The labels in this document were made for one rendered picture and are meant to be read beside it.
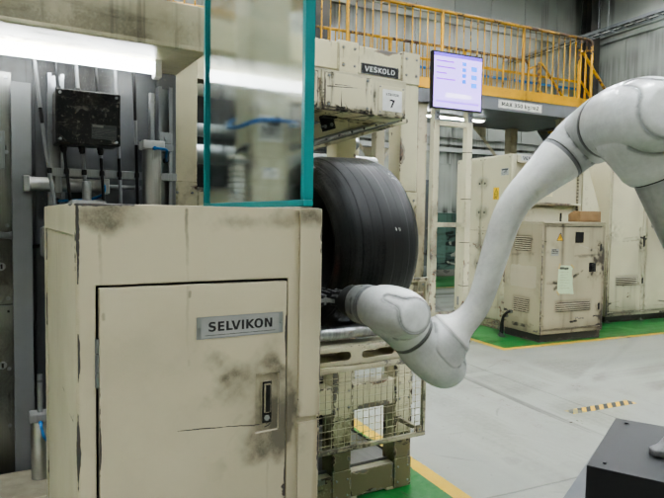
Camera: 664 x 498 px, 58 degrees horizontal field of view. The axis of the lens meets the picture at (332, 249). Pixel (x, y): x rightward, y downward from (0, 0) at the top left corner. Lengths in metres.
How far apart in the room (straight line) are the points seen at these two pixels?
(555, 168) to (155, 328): 0.82
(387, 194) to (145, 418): 1.08
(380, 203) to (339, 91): 0.60
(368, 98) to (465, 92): 3.98
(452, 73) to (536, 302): 2.48
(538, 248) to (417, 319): 5.32
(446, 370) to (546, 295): 5.24
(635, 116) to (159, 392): 0.88
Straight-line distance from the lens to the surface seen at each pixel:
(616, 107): 1.14
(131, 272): 0.93
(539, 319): 6.50
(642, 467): 1.48
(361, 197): 1.74
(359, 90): 2.27
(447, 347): 1.28
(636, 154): 1.14
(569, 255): 6.69
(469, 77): 6.28
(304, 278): 1.03
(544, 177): 1.27
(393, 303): 1.18
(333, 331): 1.82
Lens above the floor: 1.25
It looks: 3 degrees down
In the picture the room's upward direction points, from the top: 1 degrees clockwise
